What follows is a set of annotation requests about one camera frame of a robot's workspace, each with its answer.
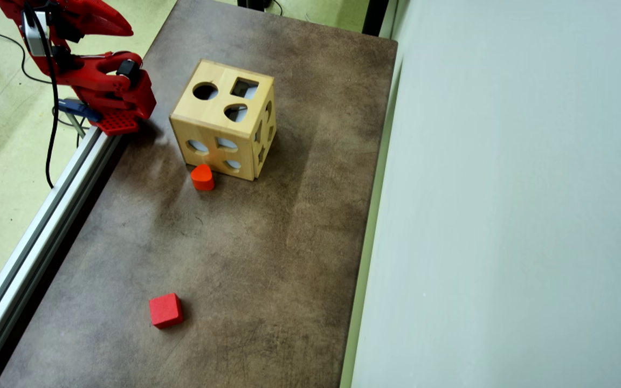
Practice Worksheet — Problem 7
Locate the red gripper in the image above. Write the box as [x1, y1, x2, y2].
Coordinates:
[0, 0, 134, 43]

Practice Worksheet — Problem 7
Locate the aluminium profile rail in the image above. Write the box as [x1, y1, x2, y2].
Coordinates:
[0, 127, 122, 388]

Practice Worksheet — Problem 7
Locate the black object with cable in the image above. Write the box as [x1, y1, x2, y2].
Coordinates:
[237, 0, 284, 16]

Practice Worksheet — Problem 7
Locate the blue clamp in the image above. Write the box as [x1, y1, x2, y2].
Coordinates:
[54, 97, 101, 138]

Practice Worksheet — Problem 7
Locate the red cube block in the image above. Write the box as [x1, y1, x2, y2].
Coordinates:
[148, 293, 185, 330]

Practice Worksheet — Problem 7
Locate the dark vertical post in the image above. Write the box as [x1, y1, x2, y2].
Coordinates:
[362, 0, 391, 37]

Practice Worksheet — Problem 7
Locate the black camera cable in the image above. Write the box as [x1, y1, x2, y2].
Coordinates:
[22, 3, 60, 189]

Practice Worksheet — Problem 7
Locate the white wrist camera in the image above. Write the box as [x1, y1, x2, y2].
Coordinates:
[21, 10, 48, 57]

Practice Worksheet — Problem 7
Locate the orange heart shaped block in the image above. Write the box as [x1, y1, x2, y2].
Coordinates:
[190, 163, 216, 192]

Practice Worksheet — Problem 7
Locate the wooden shape sorter box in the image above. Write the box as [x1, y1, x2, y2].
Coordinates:
[169, 58, 277, 182]

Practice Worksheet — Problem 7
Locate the thin black floor cable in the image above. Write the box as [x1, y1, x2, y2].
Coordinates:
[0, 30, 55, 86]

